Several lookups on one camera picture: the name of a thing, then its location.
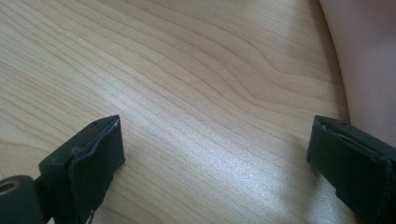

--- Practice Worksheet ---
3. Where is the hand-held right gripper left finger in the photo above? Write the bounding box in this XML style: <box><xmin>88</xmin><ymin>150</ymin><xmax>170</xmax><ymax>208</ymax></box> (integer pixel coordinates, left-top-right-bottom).
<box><xmin>37</xmin><ymin>114</ymin><xmax>126</xmax><ymax>224</ymax></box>

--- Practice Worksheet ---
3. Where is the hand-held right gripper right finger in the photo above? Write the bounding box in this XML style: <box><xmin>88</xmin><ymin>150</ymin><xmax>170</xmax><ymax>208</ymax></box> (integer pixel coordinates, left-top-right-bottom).
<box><xmin>306</xmin><ymin>114</ymin><xmax>396</xmax><ymax>224</ymax></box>

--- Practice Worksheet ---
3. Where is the pink slipper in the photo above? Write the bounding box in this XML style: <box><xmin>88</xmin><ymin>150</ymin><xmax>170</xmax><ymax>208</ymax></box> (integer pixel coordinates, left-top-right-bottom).
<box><xmin>318</xmin><ymin>0</ymin><xmax>396</xmax><ymax>147</ymax></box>

